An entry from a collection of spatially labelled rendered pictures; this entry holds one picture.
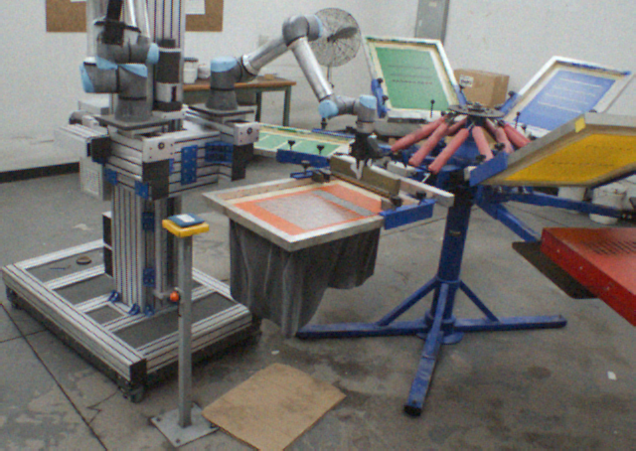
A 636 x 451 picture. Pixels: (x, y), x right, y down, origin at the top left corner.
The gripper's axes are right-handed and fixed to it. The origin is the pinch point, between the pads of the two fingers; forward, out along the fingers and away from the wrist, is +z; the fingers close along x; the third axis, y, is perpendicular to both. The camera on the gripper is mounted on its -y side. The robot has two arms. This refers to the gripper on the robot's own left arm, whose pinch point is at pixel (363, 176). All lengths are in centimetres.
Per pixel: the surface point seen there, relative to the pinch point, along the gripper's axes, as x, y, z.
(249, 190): 42, 26, 7
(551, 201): -101, -41, 15
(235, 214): 65, 5, 7
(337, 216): 25.2, -11.5, 10.1
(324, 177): 2.7, 21.7, 6.0
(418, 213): -3.9, -30.2, 7.9
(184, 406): 83, 10, 94
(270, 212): 46.5, 5.2, 10.0
